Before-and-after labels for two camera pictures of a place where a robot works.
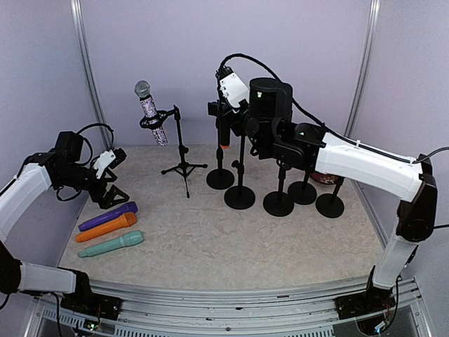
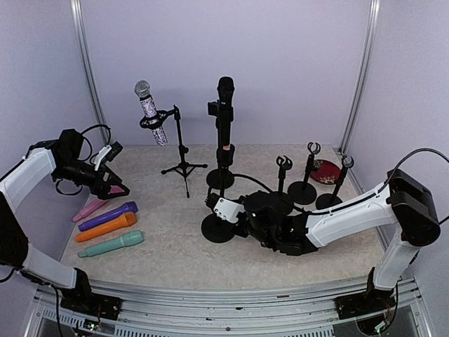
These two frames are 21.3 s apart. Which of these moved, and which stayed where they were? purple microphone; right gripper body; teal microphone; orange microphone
Moved: right gripper body
Stayed: purple microphone; teal microphone; orange microphone
